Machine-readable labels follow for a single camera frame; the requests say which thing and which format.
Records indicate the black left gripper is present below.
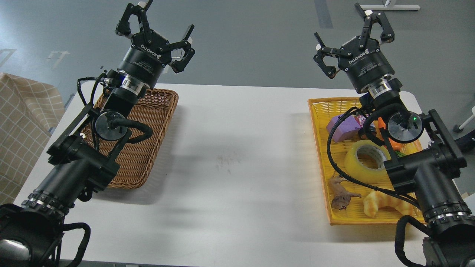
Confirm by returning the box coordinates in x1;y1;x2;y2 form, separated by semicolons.
115;0;196;83

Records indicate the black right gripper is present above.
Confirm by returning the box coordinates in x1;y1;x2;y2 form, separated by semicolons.
313;3;395;93

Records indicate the yellow tape roll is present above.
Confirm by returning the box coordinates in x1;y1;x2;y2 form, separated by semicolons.
344;140;391;184

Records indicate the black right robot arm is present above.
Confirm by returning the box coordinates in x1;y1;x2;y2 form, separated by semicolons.
314;3;474;267

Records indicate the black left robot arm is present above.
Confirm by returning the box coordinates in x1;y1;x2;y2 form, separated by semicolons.
1;0;195;267

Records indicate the white stand base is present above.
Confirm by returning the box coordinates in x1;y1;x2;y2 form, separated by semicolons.
355;0;421;11

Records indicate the small pink can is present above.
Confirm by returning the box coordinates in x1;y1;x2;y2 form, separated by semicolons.
354;115;367;128

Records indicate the purple foam block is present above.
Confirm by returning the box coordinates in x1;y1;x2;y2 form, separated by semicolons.
332;115;363;143

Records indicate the orange toy carrot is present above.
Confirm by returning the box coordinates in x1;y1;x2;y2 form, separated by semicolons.
378;117;403;152

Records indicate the brown wicker basket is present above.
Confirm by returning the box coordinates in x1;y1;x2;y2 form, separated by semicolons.
80;88;179;189

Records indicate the white chair leg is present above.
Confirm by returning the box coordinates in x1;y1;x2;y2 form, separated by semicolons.
452;106;475;132

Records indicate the beige checkered cloth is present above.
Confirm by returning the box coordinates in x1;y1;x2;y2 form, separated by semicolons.
0;73;65;204

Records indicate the yellow plastic basket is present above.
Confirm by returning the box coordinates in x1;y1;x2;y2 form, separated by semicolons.
308;98;423;225

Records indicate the brown toy lion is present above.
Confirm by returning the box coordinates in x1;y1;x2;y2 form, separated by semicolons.
328;175;362;211

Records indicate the toy croissant bread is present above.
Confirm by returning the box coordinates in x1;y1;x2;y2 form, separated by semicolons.
363;191;413;218

